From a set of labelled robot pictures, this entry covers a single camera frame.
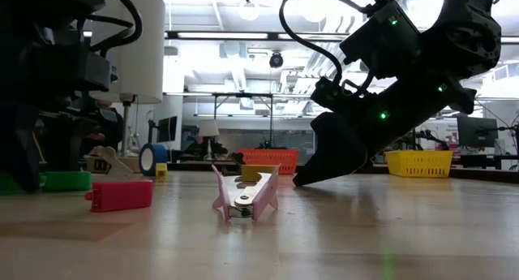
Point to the black aluminium table frame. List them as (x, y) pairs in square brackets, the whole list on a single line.
[(190, 166)]

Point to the orange plastic basket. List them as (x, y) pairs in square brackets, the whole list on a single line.
[(280, 158)]

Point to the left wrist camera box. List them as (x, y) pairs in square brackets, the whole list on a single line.
[(97, 71)]

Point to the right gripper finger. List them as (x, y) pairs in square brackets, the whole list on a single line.
[(336, 150)]

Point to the dark blue tape roll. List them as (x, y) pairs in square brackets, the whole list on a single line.
[(156, 158)]

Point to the pink staple remover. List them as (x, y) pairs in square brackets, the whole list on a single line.
[(243, 201)]

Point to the small green stapler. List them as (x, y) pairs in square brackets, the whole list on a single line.
[(67, 182)]

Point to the long ceiling light strip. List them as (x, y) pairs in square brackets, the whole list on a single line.
[(223, 35)]

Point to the yellow plastic basket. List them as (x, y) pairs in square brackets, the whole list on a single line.
[(419, 164)]

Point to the black dome ceiling camera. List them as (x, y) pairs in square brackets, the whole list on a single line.
[(276, 60)]

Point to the black metal rack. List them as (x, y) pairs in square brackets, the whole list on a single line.
[(243, 95)]

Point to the small red stapler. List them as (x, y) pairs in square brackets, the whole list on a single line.
[(121, 195)]

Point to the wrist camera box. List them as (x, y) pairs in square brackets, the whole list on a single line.
[(97, 71), (385, 40)]

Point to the white staple remover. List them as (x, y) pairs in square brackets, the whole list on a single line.
[(111, 160)]

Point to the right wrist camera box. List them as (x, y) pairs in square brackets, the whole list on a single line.
[(385, 40)]

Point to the small yellow stapler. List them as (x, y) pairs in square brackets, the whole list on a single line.
[(161, 172)]

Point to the black monitor on arm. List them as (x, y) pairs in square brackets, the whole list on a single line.
[(167, 129)]

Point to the large black monitor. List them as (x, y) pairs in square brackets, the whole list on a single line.
[(477, 132)]

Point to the small white desk lamp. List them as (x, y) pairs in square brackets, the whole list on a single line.
[(208, 127)]

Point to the grey staple remover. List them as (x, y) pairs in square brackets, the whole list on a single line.
[(237, 158)]

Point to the white lamp with wooden base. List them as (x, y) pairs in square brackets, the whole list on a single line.
[(142, 61)]

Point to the round pendant light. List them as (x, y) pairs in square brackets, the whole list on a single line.
[(249, 10)]

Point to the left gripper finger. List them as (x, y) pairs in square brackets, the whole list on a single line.
[(20, 146)]

